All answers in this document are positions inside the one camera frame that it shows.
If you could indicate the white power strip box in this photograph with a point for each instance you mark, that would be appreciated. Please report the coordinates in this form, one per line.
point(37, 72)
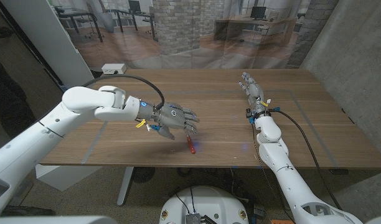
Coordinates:
point(113, 68)

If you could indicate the person in dark clothes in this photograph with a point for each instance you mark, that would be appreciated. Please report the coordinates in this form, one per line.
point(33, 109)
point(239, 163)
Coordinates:
point(10, 109)

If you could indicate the white partition panel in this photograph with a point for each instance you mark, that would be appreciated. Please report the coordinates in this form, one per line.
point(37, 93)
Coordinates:
point(53, 46)

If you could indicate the orange object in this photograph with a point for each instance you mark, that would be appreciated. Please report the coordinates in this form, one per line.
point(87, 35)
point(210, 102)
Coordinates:
point(284, 222)

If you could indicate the printed office backdrop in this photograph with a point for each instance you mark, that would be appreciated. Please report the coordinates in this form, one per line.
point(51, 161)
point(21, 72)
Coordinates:
point(178, 31)

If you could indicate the white table leg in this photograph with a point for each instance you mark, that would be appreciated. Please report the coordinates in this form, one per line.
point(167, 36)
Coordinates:
point(125, 186)

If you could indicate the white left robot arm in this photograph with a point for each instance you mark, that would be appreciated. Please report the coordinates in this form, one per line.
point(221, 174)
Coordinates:
point(38, 140)

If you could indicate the white box under table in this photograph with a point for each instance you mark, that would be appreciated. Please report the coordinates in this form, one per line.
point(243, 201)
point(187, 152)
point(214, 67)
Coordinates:
point(63, 175)

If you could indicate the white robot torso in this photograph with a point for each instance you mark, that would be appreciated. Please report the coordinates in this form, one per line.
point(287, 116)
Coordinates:
point(206, 202)

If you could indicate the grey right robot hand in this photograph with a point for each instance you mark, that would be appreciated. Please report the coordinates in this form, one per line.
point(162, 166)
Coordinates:
point(255, 93)

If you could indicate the black round floor fan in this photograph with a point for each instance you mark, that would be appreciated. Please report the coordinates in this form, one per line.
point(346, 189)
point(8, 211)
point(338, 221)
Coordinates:
point(142, 174)

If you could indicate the black floor mat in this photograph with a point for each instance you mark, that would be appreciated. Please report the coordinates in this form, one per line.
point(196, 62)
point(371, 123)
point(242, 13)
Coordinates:
point(28, 211)

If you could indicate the clear plastic bin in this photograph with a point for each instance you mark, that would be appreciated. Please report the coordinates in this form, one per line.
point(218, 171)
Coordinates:
point(24, 194)

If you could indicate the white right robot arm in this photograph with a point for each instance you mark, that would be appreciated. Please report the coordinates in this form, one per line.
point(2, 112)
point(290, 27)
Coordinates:
point(290, 183)

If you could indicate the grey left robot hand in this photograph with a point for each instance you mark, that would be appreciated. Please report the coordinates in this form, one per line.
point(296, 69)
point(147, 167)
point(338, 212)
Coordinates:
point(173, 116)

